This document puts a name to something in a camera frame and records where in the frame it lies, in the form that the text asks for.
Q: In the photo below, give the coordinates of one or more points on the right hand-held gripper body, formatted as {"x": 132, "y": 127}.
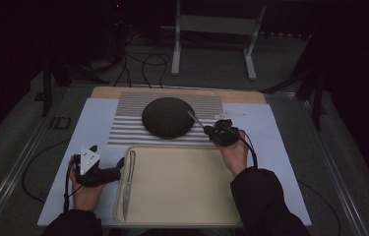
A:
{"x": 226, "y": 132}

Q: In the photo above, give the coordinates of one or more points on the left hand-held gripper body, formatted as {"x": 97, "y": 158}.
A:
{"x": 88, "y": 160}

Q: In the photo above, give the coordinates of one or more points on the silver fork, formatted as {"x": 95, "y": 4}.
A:
{"x": 196, "y": 119}

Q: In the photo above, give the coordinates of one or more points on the silver knife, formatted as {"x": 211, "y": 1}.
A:
{"x": 128, "y": 190}

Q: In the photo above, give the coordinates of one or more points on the dark round plate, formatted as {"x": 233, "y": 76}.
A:
{"x": 168, "y": 117}

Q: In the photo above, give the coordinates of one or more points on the beige tray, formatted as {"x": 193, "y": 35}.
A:
{"x": 182, "y": 185}

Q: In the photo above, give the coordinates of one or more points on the person's right hand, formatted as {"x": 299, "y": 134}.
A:
{"x": 237, "y": 155}

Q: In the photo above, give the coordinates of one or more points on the person's left hand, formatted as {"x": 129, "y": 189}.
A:
{"x": 85, "y": 196}

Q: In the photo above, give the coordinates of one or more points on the pale blue table sheet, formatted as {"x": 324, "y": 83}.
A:
{"x": 267, "y": 131}

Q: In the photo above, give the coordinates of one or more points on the striped placemat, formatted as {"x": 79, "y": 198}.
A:
{"x": 129, "y": 111}

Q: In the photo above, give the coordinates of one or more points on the black stand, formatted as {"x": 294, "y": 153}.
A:
{"x": 47, "y": 88}
{"x": 318, "y": 98}

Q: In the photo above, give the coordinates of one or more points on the white metal stand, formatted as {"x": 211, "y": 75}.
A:
{"x": 216, "y": 24}

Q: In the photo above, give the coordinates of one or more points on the metal rail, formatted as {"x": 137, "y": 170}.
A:
{"x": 14, "y": 170}
{"x": 333, "y": 170}

